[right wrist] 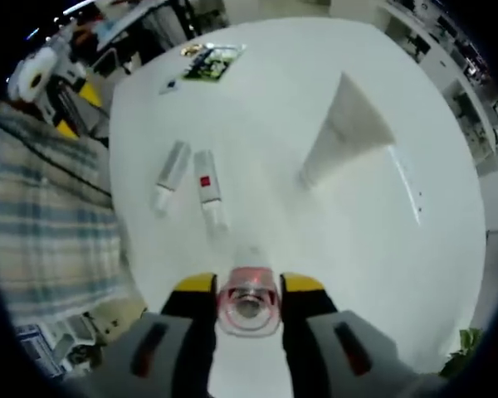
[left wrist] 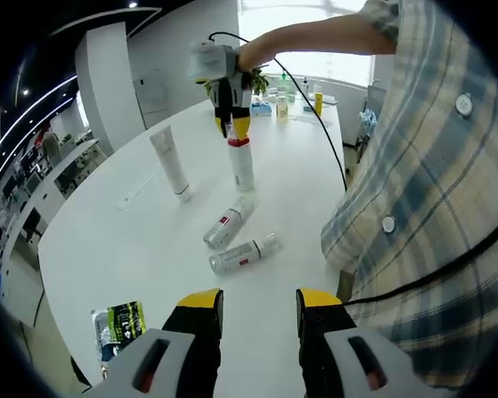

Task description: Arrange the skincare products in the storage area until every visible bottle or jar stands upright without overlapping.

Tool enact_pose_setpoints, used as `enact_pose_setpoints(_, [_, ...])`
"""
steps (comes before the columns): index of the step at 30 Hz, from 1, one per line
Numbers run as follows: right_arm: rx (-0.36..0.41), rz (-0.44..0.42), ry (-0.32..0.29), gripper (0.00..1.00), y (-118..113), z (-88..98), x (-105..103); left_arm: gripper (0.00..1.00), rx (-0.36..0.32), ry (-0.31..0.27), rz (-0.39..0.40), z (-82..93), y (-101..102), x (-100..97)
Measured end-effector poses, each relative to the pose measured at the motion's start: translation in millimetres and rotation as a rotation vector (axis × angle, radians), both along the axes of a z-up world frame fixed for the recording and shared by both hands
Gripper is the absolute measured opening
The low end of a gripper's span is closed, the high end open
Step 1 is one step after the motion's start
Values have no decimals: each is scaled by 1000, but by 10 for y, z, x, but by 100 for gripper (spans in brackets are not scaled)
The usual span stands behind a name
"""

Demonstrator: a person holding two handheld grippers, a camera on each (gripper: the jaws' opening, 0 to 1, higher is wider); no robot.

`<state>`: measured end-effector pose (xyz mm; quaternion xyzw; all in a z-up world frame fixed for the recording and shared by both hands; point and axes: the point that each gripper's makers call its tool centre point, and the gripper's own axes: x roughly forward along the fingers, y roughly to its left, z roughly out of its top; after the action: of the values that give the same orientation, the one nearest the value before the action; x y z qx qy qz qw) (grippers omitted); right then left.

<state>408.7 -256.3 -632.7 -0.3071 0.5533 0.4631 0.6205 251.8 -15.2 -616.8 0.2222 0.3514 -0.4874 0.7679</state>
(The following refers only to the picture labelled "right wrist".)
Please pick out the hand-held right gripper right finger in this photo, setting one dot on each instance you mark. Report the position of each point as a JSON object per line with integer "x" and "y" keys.
{"x": 328, "y": 331}

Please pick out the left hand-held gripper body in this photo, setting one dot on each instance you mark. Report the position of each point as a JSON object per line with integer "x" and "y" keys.
{"x": 35, "y": 74}

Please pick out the person in plaid shirt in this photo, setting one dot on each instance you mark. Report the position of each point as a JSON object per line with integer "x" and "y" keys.
{"x": 45, "y": 215}

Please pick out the green potted plant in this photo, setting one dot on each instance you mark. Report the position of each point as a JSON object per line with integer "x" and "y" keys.
{"x": 465, "y": 352}

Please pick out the red label skincare tube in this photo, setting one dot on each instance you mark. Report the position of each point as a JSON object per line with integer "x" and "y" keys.
{"x": 207, "y": 178}

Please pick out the gold skincare packet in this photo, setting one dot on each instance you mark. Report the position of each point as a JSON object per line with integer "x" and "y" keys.
{"x": 191, "y": 49}

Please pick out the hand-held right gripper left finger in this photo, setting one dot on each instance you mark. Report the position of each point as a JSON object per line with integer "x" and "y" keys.
{"x": 178, "y": 331}

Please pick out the white blue skincare packet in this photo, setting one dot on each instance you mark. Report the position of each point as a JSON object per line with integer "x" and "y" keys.
{"x": 170, "y": 86}

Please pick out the green black skincare packet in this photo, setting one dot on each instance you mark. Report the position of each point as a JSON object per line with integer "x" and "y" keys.
{"x": 209, "y": 68}

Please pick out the large white skincare tube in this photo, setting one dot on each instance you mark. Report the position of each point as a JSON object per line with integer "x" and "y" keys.
{"x": 348, "y": 132}

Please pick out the slim white skincare tube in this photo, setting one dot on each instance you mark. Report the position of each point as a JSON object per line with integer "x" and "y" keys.
{"x": 172, "y": 170}

